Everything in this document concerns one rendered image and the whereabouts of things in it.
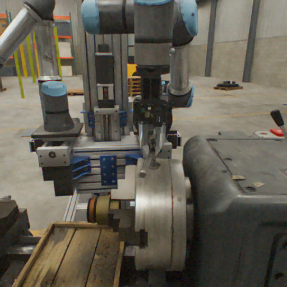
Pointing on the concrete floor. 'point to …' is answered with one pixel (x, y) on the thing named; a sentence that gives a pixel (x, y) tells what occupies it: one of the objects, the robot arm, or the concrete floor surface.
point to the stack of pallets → (134, 86)
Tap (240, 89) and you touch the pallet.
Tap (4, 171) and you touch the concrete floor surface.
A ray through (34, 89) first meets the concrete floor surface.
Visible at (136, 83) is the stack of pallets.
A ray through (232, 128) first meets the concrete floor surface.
